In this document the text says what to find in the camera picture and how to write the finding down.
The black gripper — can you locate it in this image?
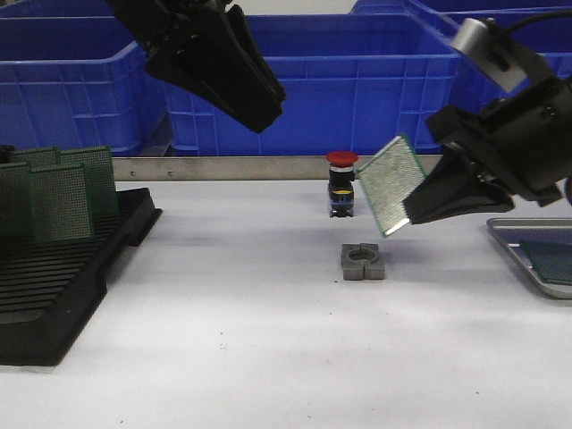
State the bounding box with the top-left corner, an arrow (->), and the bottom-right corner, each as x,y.
108,1 -> 287,133
403,78 -> 571,224

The green perforated circuit board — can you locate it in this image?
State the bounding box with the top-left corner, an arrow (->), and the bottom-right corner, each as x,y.
357,134 -> 426,238

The silver metal tray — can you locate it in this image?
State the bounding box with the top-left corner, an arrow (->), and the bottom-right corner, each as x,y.
487,217 -> 571,300

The green board back right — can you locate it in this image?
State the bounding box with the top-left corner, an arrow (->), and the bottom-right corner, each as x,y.
60,146 -> 119,217

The green board back left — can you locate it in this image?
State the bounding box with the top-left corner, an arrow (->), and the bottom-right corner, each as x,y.
9,147 -> 60,168

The green board middle row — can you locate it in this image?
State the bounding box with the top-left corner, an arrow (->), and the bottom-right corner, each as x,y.
29,163 -> 94,242

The green board left middle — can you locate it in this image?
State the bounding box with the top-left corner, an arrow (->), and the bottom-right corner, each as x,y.
1,163 -> 34,241

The black slotted board rack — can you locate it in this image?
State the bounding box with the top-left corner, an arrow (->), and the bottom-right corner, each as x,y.
1,188 -> 162,366

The blue right plastic crate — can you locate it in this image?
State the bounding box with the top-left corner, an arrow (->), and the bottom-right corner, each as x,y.
449,10 -> 571,114

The blue plastic crate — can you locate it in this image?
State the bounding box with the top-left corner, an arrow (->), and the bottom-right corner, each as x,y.
164,13 -> 459,156
1,17 -> 166,156
449,10 -> 571,114

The blue left plastic crate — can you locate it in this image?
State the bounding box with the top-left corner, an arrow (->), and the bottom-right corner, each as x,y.
1,17 -> 166,156

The red emergency stop button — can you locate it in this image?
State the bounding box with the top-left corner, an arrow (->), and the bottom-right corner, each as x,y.
325,150 -> 358,217

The grey split clamp block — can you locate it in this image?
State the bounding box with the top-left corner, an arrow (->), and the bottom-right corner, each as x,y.
341,243 -> 386,281

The blue centre plastic crate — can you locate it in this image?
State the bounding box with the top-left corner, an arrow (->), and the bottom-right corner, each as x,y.
164,13 -> 459,156

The blue far right crate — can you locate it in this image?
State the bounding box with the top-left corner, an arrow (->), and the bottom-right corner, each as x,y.
350,0 -> 571,14

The blue far left crate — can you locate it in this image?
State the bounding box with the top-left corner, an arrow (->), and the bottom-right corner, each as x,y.
1,0 -> 147,21

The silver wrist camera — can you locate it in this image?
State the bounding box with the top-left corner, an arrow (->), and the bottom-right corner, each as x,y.
450,18 -> 526,92

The metal table edge rail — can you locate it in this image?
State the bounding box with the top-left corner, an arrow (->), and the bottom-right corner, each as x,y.
111,155 -> 448,183

